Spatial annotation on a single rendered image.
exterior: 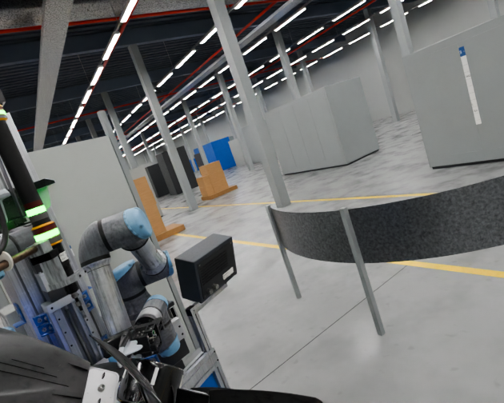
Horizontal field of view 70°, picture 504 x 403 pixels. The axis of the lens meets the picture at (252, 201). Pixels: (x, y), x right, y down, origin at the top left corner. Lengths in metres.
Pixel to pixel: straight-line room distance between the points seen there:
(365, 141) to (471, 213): 8.87
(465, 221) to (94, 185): 2.53
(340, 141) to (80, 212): 8.45
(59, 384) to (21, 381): 0.06
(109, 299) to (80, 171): 1.78
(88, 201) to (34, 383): 2.25
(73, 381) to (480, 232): 2.20
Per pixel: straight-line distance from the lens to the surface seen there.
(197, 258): 1.46
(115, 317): 1.30
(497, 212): 2.49
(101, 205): 2.98
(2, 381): 0.77
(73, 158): 2.96
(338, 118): 10.53
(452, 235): 2.47
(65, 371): 0.82
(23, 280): 1.74
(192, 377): 1.53
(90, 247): 1.30
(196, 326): 1.53
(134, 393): 0.81
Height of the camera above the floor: 1.60
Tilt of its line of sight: 9 degrees down
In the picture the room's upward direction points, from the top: 19 degrees counter-clockwise
